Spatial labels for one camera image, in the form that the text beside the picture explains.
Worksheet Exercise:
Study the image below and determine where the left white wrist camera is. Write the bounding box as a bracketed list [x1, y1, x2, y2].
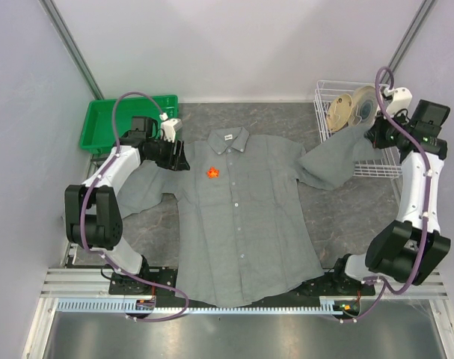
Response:
[159, 113, 182, 143]

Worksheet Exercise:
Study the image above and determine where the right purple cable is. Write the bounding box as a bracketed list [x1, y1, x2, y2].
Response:
[337, 67, 433, 325]

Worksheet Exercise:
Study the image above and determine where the black box orange brooch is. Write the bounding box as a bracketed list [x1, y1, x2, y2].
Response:
[90, 155, 107, 168]

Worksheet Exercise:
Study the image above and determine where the white wire basket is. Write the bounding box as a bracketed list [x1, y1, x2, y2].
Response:
[313, 79, 402, 179]

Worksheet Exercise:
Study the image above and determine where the blue-white cable duct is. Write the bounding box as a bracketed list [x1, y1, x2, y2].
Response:
[56, 298, 343, 315]

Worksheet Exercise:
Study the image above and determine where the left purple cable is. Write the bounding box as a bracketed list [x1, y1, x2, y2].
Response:
[79, 91, 190, 323]

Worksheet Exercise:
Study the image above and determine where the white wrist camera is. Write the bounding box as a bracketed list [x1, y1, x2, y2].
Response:
[380, 87, 413, 117]
[159, 113, 182, 143]

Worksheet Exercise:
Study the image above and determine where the green plastic tray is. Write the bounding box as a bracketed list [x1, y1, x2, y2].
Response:
[79, 94, 178, 155]

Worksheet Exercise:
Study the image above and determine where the beige plate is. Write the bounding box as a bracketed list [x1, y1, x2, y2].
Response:
[326, 93, 352, 132]

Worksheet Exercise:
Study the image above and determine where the purple cable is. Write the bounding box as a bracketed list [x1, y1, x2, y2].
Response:
[79, 91, 190, 323]
[337, 67, 433, 325]

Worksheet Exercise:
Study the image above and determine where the orange maple leaf brooch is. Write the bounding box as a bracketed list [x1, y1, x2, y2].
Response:
[206, 167, 220, 179]

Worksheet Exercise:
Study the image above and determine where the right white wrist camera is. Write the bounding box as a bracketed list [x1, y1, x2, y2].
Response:
[380, 87, 413, 117]

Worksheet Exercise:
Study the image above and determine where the beige bowl blue centre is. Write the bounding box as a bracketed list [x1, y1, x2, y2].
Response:
[348, 85, 378, 126]

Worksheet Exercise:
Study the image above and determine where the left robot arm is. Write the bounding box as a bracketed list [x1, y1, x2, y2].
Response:
[64, 114, 190, 294]

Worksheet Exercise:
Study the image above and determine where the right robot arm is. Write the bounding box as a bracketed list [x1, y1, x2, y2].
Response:
[329, 99, 451, 295]

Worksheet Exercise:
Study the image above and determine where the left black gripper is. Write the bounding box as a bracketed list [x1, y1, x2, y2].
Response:
[146, 135, 190, 172]

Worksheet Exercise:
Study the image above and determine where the grey button shirt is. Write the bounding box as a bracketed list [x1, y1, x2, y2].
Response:
[117, 127, 381, 307]

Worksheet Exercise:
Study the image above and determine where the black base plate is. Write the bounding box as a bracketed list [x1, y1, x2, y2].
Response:
[107, 269, 375, 308]

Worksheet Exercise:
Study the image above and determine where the aluminium frame rail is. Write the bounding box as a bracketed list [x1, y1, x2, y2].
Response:
[22, 266, 454, 358]

